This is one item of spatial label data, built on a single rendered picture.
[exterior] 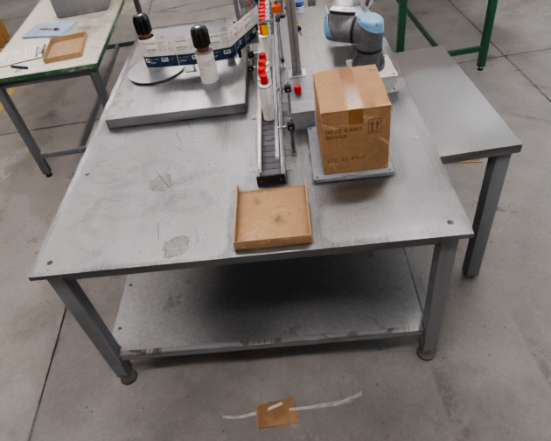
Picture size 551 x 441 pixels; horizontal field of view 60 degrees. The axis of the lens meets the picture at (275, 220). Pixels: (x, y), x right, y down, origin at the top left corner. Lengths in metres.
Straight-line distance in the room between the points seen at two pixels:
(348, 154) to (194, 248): 0.65
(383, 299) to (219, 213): 0.87
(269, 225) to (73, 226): 0.76
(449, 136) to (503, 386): 1.07
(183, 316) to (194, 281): 0.20
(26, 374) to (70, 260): 1.03
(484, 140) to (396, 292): 0.75
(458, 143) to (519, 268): 0.93
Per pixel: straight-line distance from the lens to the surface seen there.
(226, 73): 2.54
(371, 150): 1.77
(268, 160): 1.86
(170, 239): 1.71
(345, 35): 2.27
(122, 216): 1.89
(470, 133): 2.08
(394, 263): 2.32
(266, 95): 2.03
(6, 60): 3.71
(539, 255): 2.81
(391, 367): 2.27
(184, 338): 2.19
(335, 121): 1.67
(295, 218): 1.67
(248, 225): 1.67
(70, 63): 3.36
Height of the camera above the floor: 1.99
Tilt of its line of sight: 44 degrees down
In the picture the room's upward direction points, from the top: 10 degrees counter-clockwise
